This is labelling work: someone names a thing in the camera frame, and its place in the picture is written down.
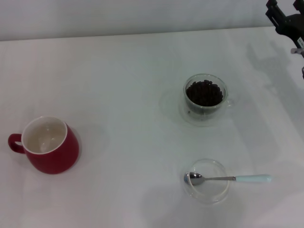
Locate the red ceramic mug white inside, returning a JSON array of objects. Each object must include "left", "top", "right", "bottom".
[{"left": 8, "top": 115, "right": 80, "bottom": 175}]

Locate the clear double-walled glass cup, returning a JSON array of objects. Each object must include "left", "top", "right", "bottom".
[{"left": 179, "top": 73, "right": 236, "bottom": 126}]

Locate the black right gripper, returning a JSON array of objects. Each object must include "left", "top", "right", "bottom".
[{"left": 265, "top": 0, "right": 304, "bottom": 59}]

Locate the clear shallow glass dish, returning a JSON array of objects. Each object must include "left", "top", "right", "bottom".
[{"left": 182, "top": 158, "right": 231, "bottom": 205}]

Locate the steel spoon light blue handle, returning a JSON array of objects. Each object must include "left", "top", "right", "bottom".
[{"left": 183, "top": 172, "right": 272, "bottom": 186}]

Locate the pile of dark coffee beans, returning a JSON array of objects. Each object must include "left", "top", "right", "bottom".
[{"left": 186, "top": 80, "right": 224, "bottom": 107}]

